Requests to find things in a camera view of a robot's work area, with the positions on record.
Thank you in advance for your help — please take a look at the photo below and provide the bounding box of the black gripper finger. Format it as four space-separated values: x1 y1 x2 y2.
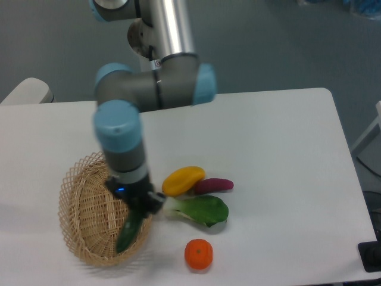
143 191 167 217

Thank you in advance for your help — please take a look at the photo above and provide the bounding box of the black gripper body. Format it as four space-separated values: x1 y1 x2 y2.
104 175 155 215

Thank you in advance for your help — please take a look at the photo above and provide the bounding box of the green cucumber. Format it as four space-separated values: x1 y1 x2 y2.
115 208 146 253

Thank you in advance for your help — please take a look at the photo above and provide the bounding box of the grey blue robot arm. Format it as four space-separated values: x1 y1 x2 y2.
89 1 217 217

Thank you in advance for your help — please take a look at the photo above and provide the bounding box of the woven wicker basket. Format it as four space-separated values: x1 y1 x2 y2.
58 152 152 266

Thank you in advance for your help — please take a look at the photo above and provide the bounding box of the yellow mango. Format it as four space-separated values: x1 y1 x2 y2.
162 166 206 197

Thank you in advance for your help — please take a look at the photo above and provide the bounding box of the green bok choy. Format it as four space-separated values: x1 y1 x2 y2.
163 195 229 228

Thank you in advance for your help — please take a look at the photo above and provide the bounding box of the purple sweet potato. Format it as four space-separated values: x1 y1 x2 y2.
193 178 234 195

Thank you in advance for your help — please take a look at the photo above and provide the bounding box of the orange tangerine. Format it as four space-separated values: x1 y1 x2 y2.
184 239 213 271

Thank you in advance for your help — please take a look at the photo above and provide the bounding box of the beige chair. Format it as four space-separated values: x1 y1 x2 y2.
1 77 55 106

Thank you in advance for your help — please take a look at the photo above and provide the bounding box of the black device at table edge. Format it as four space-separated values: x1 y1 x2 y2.
358 241 380 273

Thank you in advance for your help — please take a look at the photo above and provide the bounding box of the white furniture frame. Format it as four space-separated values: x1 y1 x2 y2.
350 101 380 157

